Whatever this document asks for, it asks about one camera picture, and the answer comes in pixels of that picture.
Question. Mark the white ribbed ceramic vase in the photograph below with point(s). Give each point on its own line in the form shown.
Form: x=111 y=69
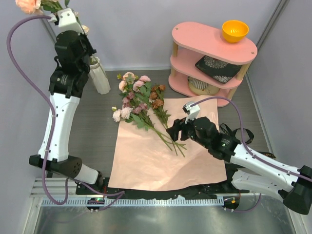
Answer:
x=98 y=76

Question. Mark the black floral square plate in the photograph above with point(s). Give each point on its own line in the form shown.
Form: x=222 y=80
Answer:
x=219 y=70

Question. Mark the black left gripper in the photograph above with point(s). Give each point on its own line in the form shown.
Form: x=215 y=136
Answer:
x=84 y=38

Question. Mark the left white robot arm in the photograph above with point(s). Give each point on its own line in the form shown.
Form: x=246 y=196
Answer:
x=66 y=87

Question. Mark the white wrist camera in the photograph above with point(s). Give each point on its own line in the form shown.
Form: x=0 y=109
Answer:
x=192 y=110
x=66 y=20

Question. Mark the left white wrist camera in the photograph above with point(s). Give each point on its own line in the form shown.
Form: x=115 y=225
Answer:
x=66 y=20

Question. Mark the pink three-tier shelf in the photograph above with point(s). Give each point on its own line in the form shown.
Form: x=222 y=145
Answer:
x=192 y=41

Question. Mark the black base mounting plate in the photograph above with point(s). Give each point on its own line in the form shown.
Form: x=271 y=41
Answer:
x=206 y=191

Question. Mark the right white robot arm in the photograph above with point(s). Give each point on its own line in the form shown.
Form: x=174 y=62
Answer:
x=231 y=150

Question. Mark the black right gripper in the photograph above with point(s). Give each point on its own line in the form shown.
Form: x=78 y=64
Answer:
x=179 y=125

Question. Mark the cream rose flower stem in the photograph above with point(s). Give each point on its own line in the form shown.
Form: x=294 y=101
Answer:
x=84 y=28

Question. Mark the peach peony flower stem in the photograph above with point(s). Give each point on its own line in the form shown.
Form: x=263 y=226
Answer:
x=37 y=7

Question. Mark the white perforated cable duct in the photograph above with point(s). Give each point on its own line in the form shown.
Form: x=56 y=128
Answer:
x=178 y=202

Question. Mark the pink wrapping paper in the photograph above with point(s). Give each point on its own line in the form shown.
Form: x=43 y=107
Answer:
x=142 y=161

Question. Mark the pink artificial flower bouquet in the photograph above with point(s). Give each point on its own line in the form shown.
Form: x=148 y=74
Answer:
x=140 y=99

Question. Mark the orange plastic bowl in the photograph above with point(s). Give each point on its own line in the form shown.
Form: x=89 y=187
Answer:
x=234 y=30

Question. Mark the aluminium frame rail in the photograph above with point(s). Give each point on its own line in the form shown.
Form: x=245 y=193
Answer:
x=48 y=187

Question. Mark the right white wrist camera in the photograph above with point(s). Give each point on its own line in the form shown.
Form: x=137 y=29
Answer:
x=192 y=110

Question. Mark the striped ceramic bowl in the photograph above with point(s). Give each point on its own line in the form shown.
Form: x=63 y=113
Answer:
x=202 y=88

